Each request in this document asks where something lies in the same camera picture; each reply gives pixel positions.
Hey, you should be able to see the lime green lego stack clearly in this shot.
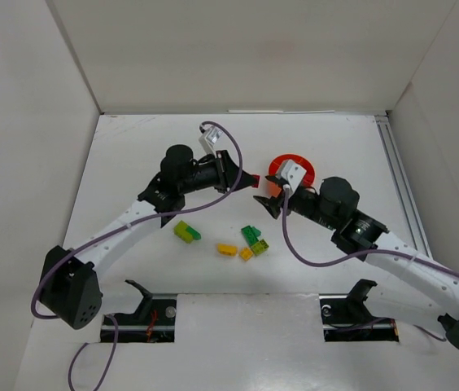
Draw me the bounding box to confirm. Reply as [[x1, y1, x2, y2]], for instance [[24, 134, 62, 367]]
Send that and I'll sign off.
[[173, 221, 194, 244]]

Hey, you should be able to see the red lego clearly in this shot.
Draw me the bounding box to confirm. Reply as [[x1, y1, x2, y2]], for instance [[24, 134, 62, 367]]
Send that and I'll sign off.
[[251, 174, 260, 188]]

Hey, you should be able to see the orange divided round container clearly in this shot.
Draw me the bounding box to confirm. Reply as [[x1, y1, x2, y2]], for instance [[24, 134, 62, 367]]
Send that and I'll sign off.
[[267, 154, 316, 196]]

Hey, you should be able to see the yellow curved lego brick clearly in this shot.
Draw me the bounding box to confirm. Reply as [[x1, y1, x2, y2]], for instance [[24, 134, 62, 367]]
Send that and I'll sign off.
[[216, 243, 238, 257]]

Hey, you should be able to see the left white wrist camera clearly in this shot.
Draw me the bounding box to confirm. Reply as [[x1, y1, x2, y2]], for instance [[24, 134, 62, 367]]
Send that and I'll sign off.
[[199, 124, 225, 155]]

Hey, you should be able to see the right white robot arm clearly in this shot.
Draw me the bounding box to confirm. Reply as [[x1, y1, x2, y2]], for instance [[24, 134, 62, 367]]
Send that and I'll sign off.
[[255, 177, 459, 350]]

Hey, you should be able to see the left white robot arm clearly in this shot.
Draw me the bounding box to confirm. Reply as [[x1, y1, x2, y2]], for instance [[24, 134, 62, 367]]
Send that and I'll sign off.
[[34, 144, 259, 330]]

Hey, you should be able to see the yellow square lego brick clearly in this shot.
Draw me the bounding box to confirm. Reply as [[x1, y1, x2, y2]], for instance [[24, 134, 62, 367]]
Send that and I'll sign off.
[[238, 247, 254, 261]]

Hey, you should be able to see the aluminium rail right side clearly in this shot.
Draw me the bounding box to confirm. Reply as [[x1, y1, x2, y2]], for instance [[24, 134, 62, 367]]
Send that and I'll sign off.
[[374, 115, 426, 243]]

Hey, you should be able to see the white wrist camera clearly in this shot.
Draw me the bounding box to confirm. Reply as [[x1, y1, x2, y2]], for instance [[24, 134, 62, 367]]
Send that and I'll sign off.
[[199, 124, 225, 155], [276, 160, 306, 197]]

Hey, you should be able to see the green flat lego brick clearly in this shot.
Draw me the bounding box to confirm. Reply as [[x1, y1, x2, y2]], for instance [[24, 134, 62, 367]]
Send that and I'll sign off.
[[241, 226, 259, 247]]

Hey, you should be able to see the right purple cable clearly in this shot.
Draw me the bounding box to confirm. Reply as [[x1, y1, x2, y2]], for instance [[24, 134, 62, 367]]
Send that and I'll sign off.
[[280, 184, 459, 342]]

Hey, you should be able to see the lime square lego brick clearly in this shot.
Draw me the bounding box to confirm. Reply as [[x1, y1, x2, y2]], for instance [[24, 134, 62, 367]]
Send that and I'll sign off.
[[251, 239, 269, 257]]

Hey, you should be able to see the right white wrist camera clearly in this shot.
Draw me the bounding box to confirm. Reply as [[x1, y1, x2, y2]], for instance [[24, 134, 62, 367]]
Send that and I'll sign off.
[[276, 160, 306, 197]]

